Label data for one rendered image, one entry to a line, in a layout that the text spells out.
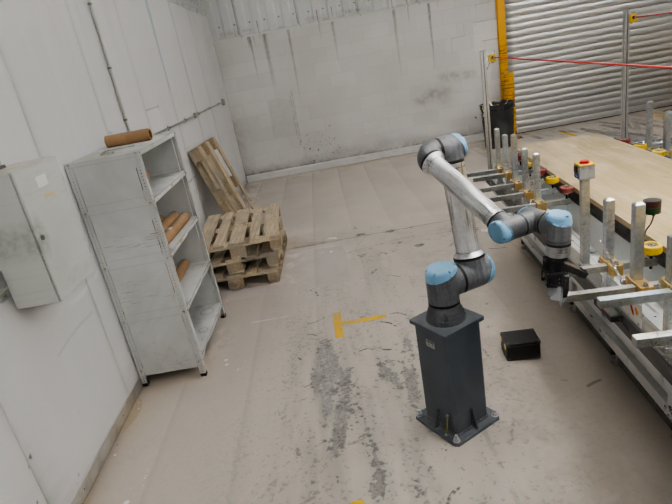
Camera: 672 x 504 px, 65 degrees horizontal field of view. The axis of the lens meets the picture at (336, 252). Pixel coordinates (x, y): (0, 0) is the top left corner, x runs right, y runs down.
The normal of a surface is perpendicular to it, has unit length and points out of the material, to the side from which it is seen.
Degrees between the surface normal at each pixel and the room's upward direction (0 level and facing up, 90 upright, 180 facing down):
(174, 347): 90
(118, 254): 90
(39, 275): 90
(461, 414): 90
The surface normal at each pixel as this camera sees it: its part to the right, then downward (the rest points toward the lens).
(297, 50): 0.05, 0.34
